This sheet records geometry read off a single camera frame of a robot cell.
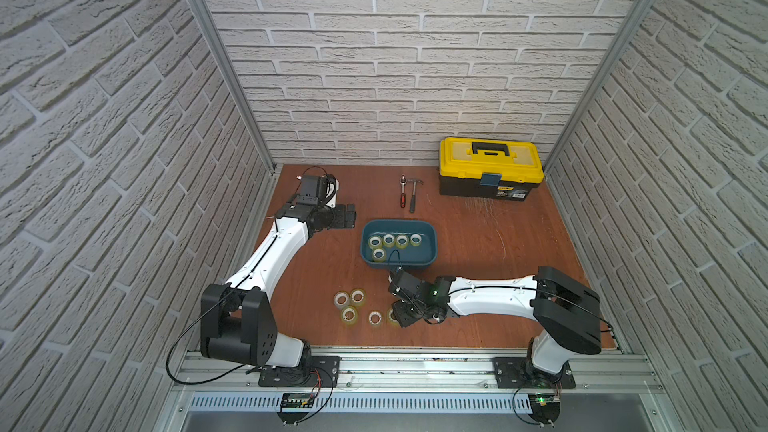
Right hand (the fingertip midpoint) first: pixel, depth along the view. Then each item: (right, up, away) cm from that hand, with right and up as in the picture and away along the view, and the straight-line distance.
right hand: (402, 312), depth 83 cm
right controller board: (+34, -17, -14) cm, 40 cm away
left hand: (-17, +29, +3) cm, 34 cm away
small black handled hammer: (+5, +33, +27) cm, 43 cm away
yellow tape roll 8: (-7, +14, +10) cm, 19 cm away
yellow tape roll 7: (+5, +18, +14) cm, 24 cm away
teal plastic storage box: (+8, +14, +12) cm, 20 cm away
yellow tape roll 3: (-8, -1, -1) cm, 8 cm away
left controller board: (-27, -18, -11) cm, 34 cm away
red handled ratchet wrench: (+1, +39, +30) cm, 50 cm away
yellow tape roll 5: (-9, +18, +14) cm, 24 cm away
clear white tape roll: (-18, +3, +2) cm, 18 cm away
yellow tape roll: (-13, +4, +3) cm, 14 cm away
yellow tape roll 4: (-3, 0, -3) cm, 4 cm away
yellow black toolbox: (+31, +43, +17) cm, 55 cm away
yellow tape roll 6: (-4, +18, +14) cm, 24 cm away
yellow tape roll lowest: (0, +18, +14) cm, 23 cm away
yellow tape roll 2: (-15, -1, 0) cm, 15 cm away
